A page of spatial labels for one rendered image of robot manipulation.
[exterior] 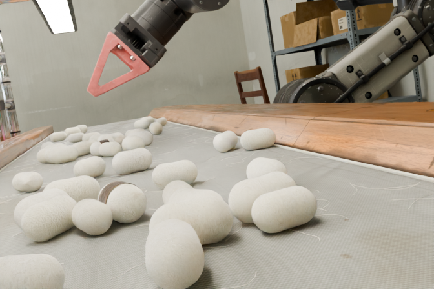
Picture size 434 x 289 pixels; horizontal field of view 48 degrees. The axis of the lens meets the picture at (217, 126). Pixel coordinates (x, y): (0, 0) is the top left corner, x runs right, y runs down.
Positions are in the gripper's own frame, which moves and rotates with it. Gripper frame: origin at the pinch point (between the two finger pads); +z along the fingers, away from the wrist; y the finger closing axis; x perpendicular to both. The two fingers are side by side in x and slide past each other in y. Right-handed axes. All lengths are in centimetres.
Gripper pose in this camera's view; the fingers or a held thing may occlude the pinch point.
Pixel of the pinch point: (95, 89)
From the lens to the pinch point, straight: 63.7
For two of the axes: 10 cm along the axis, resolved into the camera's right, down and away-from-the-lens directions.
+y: 2.5, 0.5, -9.7
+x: 7.2, 6.6, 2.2
